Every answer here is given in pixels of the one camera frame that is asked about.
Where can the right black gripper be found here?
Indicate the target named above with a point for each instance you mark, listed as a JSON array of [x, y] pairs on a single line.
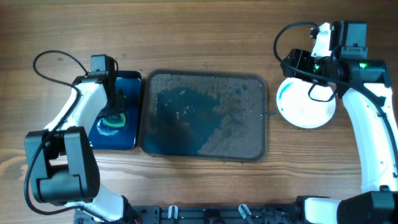
[[290, 64]]

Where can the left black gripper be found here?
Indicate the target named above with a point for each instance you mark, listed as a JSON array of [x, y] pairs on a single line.
[[120, 104]]

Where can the white plate being scrubbed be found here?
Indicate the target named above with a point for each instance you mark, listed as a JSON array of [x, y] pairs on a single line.
[[304, 104]]

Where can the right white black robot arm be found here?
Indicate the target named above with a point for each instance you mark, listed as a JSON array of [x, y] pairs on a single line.
[[365, 88]]

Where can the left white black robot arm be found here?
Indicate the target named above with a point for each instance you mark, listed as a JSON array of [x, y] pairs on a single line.
[[62, 171]]

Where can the small blue tray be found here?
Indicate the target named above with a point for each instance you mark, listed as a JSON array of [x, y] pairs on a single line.
[[102, 137]]

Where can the large brown tray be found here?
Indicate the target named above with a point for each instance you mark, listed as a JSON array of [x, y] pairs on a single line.
[[207, 115]]

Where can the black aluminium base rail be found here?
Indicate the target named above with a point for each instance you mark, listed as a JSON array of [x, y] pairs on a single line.
[[266, 214]]

